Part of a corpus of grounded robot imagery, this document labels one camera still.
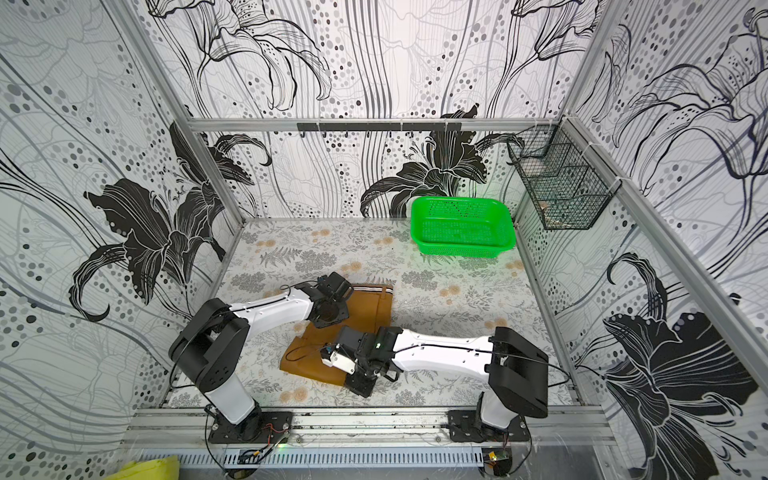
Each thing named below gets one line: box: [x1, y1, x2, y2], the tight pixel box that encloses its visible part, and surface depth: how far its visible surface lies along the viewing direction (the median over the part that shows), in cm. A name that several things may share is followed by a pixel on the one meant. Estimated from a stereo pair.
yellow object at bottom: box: [103, 456, 180, 480], surface depth 63 cm
